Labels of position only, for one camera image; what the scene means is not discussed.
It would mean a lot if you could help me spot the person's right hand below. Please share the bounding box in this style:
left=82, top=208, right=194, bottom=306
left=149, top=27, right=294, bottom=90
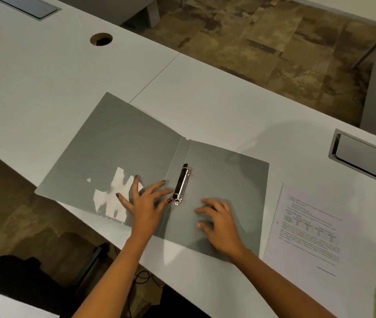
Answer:
left=195, top=199, right=247, bottom=263

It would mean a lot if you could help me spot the person's left hand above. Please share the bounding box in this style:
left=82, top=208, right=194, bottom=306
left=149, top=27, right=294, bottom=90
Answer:
left=115, top=175, right=174, bottom=239

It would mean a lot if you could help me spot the grey ring binder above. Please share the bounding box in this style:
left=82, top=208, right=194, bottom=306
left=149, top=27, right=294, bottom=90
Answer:
left=35, top=92, right=270, bottom=262

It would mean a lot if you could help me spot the person's right forearm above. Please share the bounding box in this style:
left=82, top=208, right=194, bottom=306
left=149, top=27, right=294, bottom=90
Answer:
left=231, top=248, right=338, bottom=318

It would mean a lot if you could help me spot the person's left forearm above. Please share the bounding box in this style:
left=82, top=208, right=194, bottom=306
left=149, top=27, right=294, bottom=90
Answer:
left=72, top=233, right=152, bottom=318

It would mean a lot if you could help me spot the printed white paper sheet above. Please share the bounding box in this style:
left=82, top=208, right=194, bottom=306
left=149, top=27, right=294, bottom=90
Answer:
left=263, top=183, right=375, bottom=316

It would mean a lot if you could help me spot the black office chair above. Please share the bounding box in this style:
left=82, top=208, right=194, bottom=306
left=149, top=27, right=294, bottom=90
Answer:
left=0, top=243, right=111, bottom=318

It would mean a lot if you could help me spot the blank white paper sheet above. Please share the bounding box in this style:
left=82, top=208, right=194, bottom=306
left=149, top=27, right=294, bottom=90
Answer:
left=0, top=288, right=60, bottom=318

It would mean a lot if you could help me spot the grey desk with panel leg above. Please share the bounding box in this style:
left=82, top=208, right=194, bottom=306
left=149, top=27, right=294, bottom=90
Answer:
left=51, top=0, right=161, bottom=29

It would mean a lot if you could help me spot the grey metal desk leg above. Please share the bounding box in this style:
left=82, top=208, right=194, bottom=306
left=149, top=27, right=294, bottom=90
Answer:
left=352, top=18, right=376, bottom=70

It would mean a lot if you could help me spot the white desk edge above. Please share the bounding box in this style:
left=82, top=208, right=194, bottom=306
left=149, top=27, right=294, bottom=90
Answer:
left=284, top=0, right=376, bottom=26

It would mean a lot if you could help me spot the silver black ring mechanism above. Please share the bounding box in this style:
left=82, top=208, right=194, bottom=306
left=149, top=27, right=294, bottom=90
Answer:
left=172, top=163, right=192, bottom=206

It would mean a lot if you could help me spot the black cable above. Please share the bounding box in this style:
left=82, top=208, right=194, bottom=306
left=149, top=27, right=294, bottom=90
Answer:
left=127, top=270, right=156, bottom=318

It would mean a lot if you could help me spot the grey desk cable tray lid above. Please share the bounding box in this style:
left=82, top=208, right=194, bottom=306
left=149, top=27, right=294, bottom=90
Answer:
left=0, top=0, right=62, bottom=21
left=328, top=129, right=376, bottom=191

